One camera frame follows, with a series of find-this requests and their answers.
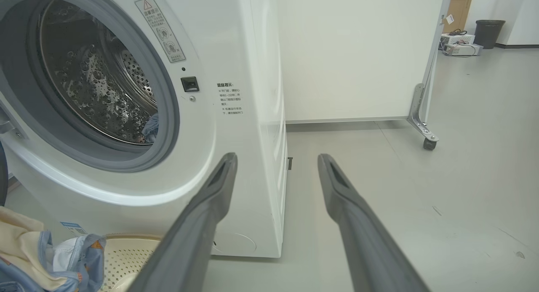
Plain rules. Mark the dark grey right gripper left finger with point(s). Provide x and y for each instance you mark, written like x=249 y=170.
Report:
x=198 y=224

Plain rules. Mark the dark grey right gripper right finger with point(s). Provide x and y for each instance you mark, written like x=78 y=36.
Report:
x=362 y=233

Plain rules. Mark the cream garment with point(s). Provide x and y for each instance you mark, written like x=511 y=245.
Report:
x=21 y=237

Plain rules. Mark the black glass washing machine door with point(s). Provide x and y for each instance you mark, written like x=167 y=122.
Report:
x=3 y=174

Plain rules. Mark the cream perforated laundry basket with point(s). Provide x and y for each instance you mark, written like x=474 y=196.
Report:
x=126 y=258

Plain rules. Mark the black door latch socket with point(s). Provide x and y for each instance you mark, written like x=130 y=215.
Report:
x=190 y=84

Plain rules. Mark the white washing machine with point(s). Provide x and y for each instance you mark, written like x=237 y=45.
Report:
x=236 y=52

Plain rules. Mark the grey metal door hinge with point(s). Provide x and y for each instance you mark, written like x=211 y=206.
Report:
x=9 y=126

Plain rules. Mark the round filter cover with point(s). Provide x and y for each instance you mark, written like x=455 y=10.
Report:
x=233 y=242

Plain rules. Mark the blue energy label sticker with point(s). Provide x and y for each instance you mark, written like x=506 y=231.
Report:
x=73 y=228

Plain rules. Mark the printed text notice label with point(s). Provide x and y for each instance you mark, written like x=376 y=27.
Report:
x=230 y=99

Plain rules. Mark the grey metal caster leg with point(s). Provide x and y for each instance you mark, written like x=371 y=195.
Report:
x=419 y=115

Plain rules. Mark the white partition board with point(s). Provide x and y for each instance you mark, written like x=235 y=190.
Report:
x=358 y=52

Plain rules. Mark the grey warning sticker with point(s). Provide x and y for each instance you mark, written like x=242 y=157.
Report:
x=160 y=29

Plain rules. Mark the white device box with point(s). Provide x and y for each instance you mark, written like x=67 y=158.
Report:
x=461 y=50

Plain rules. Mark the black trash bin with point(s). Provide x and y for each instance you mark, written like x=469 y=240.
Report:
x=489 y=34

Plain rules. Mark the brown cardboard box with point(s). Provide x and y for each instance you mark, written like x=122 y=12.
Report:
x=459 y=8

